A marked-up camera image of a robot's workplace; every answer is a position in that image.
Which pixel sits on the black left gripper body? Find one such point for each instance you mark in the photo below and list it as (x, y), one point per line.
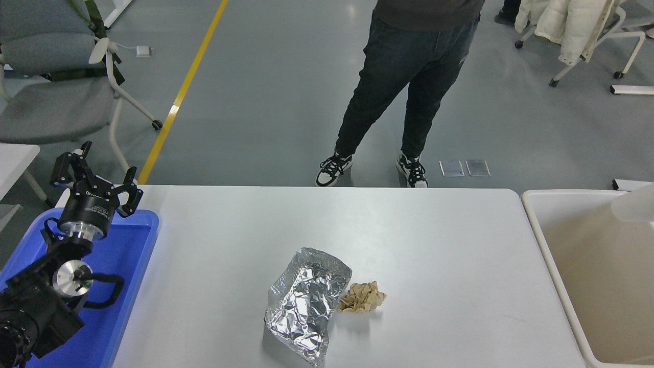
(92, 209)

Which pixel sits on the foil tray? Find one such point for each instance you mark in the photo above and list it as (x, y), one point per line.
(306, 301)

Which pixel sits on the tan paper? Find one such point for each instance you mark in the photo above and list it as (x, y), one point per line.
(360, 297)

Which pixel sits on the white paper cup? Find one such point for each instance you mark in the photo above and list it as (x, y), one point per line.
(636, 207)

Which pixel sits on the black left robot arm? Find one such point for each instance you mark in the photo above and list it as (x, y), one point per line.
(30, 312)

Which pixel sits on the grey padded office chair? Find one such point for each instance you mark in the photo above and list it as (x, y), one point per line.
(51, 107)

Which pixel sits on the small white side table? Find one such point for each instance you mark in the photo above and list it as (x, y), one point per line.
(13, 163)

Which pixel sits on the blue plastic tray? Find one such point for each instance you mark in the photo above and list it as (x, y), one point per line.
(127, 266)

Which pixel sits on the white table leg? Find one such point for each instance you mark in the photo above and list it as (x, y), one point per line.
(117, 13)

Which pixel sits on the person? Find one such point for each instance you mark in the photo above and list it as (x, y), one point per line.
(403, 61)
(507, 18)

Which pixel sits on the silver floor plate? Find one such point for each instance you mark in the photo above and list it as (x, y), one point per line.
(477, 167)
(451, 168)

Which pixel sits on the cream puffy coat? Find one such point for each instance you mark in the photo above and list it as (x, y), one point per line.
(572, 25)

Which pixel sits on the large pale bin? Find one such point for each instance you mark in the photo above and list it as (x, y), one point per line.
(603, 306)

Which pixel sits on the white table foot bar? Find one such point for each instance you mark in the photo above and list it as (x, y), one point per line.
(626, 184)
(633, 90)

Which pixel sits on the grey seat chair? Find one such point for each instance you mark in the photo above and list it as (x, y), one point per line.
(641, 13)

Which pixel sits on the white frame wheeled chair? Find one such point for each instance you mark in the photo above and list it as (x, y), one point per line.
(633, 51)

